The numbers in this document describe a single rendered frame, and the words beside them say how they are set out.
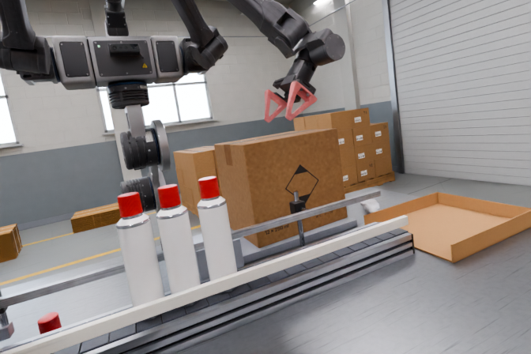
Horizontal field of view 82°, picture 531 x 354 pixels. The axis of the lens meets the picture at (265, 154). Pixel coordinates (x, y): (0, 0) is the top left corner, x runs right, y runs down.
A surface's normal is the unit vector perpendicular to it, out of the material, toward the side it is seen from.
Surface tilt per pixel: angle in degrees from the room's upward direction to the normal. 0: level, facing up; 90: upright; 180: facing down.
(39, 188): 90
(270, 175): 90
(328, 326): 0
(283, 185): 90
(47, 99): 90
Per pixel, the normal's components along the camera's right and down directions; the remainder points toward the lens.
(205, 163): 0.50, 0.03
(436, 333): -0.14, -0.98
